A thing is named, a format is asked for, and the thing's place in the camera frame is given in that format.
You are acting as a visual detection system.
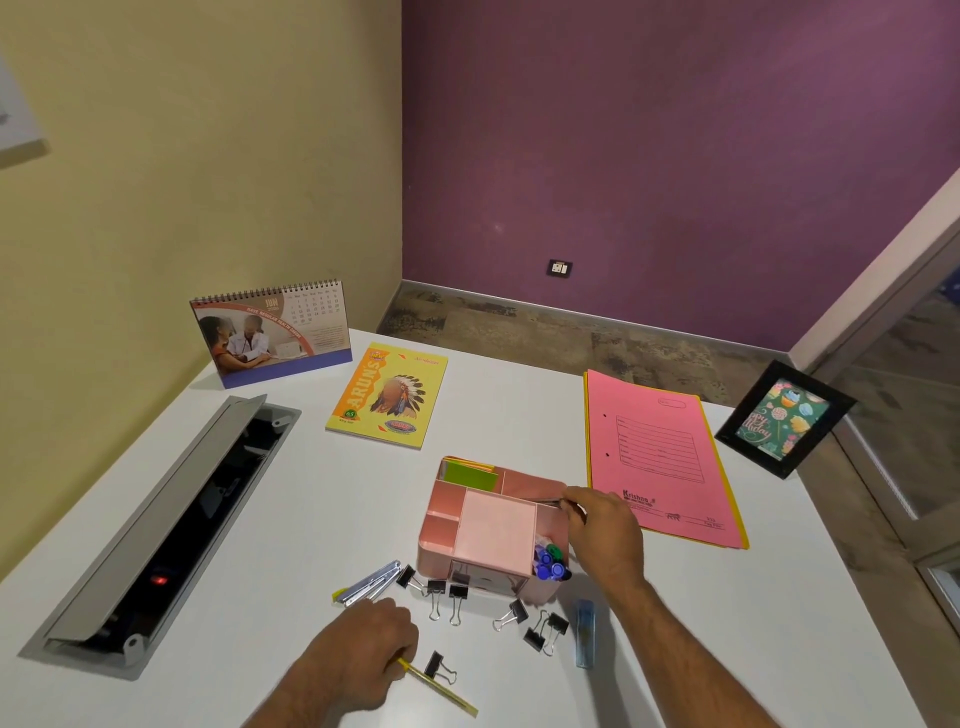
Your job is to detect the pink memo pad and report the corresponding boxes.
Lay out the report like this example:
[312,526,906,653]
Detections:
[454,489,539,577]

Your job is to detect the person's right hand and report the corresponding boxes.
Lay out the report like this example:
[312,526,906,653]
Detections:
[559,486,647,595]

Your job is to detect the silver stapler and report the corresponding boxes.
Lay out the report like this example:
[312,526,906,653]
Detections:
[337,560,403,607]

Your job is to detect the black framed greeting picture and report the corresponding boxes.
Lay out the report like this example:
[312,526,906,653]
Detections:
[714,359,858,480]

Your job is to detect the person's left forearm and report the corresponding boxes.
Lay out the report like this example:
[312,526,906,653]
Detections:
[241,663,354,728]

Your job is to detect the glass door with grey frame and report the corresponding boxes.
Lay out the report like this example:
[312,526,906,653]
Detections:
[806,225,960,624]

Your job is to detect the pink desk organizer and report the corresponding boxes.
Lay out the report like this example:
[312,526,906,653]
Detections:
[416,456,575,605]

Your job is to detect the yellow file folder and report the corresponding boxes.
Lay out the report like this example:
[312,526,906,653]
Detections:
[582,393,751,552]

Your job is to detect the spiral desk calendar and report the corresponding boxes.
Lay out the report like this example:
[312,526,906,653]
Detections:
[189,279,354,390]

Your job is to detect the green sticky note pad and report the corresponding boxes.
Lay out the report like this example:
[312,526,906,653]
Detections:
[442,460,501,494]

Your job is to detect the person's left hand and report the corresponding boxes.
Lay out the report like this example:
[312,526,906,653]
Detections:
[288,598,420,714]

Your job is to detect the clear blue plastic case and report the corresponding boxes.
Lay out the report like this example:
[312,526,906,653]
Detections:
[574,599,597,670]

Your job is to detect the white paper on wall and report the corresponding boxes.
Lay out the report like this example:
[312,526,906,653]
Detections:
[0,54,48,159]

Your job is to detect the scattered black binder clips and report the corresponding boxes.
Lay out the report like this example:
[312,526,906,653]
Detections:
[395,564,571,687]

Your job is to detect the grey table cable box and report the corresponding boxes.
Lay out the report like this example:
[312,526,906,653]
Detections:
[18,394,303,683]

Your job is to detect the yellow notebook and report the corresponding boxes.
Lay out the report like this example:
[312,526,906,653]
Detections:
[324,342,450,452]

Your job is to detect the black power strip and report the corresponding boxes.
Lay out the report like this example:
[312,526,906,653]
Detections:
[88,418,280,648]

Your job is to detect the pink file folder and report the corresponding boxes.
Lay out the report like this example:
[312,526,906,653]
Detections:
[584,369,739,549]

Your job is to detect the person's right forearm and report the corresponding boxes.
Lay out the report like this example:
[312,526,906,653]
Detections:
[603,576,783,728]

